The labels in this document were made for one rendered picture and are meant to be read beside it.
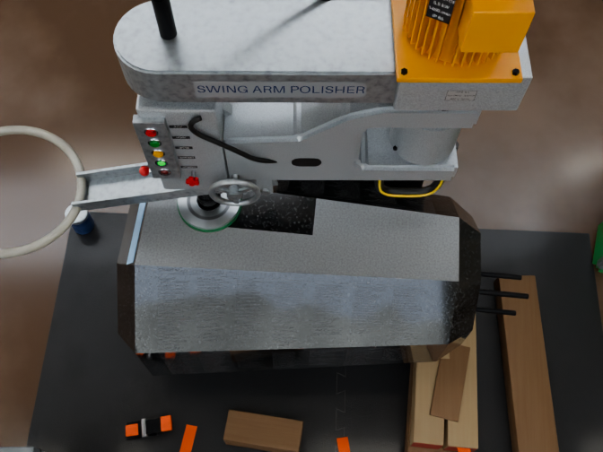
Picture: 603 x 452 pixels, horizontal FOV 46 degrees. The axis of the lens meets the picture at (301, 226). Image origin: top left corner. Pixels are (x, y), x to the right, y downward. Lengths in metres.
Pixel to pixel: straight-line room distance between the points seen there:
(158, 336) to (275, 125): 0.94
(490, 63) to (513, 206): 1.88
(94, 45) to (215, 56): 2.38
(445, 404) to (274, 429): 0.67
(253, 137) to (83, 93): 2.03
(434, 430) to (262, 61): 1.69
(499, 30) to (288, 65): 0.47
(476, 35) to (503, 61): 0.23
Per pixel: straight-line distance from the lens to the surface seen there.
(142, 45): 1.72
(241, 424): 2.91
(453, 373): 2.90
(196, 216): 2.41
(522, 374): 3.11
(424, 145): 1.96
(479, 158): 3.59
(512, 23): 1.48
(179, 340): 2.49
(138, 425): 3.08
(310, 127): 1.87
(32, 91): 3.93
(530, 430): 3.07
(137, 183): 2.39
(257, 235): 2.39
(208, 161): 1.99
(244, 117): 1.94
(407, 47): 1.67
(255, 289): 2.37
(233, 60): 1.67
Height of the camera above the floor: 2.99
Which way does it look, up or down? 65 degrees down
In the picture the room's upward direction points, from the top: 1 degrees clockwise
